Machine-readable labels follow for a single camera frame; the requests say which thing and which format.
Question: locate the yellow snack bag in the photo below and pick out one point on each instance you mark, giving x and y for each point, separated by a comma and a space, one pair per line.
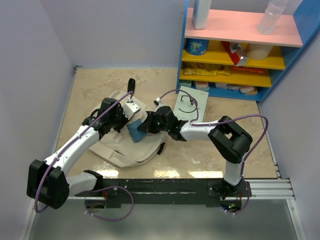
205, 69

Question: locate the blue tin can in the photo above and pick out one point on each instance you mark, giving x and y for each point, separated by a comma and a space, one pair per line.
196, 47

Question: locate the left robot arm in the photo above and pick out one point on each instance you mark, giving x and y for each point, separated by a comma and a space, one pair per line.
47, 180

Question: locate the clear plastic bottle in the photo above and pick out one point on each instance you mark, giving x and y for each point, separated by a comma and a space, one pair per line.
271, 16

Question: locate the blue wallet notebook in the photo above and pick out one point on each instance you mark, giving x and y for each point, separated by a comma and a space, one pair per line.
136, 134

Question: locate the white bottle on shelf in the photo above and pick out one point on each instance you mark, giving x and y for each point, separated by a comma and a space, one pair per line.
200, 13

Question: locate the white book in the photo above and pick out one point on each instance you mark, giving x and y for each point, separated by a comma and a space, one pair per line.
185, 109

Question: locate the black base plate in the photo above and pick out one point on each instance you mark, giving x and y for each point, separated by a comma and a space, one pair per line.
211, 192

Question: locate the red snack packet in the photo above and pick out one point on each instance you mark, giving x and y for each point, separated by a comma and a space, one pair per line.
236, 52

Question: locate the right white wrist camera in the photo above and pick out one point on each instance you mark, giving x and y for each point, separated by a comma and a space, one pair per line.
158, 102

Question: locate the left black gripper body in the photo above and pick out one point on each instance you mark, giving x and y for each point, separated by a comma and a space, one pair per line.
118, 120

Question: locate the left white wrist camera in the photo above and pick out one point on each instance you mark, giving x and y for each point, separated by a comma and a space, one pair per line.
130, 109

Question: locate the pastel sponges row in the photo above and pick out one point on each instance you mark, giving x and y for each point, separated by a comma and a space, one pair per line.
205, 86

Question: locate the beige student backpack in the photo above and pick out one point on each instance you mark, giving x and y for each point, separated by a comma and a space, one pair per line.
119, 149

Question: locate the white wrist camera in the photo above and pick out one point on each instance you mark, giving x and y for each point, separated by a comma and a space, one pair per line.
158, 102
130, 109

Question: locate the blue shelf unit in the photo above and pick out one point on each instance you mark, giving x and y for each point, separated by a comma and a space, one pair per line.
291, 36

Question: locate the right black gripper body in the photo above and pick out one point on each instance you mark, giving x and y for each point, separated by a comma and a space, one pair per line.
154, 125

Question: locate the orange red packet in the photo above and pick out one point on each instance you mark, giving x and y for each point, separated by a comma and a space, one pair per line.
245, 69

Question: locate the white bowl cup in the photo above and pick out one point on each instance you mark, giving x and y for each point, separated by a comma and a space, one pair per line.
257, 51

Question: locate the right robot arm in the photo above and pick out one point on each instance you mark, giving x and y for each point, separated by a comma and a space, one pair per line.
229, 138

